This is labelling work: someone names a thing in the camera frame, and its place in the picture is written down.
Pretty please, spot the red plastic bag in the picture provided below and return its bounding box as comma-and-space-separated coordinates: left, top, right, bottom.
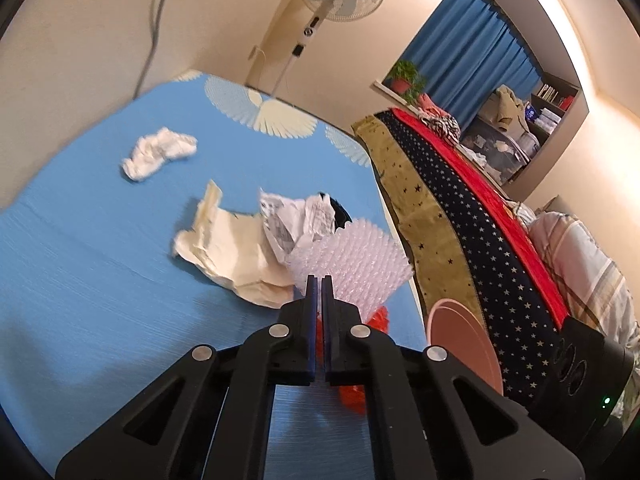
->
316, 306, 390, 415

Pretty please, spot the pink bubble wrap sheet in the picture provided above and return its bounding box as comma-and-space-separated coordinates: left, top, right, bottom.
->
285, 219, 413, 322

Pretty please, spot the cream paper bag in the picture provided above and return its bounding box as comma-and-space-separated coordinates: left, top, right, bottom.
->
172, 181, 294, 309

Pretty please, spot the white paper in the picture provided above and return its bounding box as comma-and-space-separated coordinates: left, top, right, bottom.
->
259, 191, 335, 263

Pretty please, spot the pink plastic trash bin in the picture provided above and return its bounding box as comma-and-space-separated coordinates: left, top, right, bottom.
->
426, 298, 503, 394

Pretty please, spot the striped plaid pillow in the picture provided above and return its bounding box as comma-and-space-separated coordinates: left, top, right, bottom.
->
528, 211, 639, 352

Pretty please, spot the bed with starry blanket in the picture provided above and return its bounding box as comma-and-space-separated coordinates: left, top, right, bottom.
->
350, 107, 640, 411

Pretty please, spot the blue bird-print mattress cover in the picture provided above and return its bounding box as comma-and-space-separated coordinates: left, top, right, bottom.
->
0, 70, 426, 480

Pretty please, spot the clear plastic storage box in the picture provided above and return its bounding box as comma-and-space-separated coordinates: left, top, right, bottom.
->
461, 116, 540, 185

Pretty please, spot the wooden bookshelf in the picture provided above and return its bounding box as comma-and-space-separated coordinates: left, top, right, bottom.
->
525, 72, 582, 146

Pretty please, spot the white sock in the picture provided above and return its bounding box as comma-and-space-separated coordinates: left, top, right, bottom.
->
120, 127, 198, 182

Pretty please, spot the beige jacket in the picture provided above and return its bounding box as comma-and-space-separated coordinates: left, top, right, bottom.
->
477, 84, 529, 140

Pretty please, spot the zebra striped cloth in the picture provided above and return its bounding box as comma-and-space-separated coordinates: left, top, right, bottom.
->
421, 114, 461, 145

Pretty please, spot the red bed blanket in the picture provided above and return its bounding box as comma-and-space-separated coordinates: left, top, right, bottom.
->
392, 107, 570, 327

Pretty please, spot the pink cloth on sill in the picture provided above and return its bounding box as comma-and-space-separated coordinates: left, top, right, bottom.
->
416, 93, 448, 117

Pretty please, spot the potted green plant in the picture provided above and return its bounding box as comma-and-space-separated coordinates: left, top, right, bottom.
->
384, 60, 426, 105

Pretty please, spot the blue window curtain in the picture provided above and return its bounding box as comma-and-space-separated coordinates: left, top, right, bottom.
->
400, 0, 542, 128

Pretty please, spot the black elastic strap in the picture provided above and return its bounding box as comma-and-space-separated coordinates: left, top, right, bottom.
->
319, 192, 354, 226

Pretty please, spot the grey wall cable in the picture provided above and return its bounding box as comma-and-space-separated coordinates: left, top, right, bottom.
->
131, 0, 184, 101

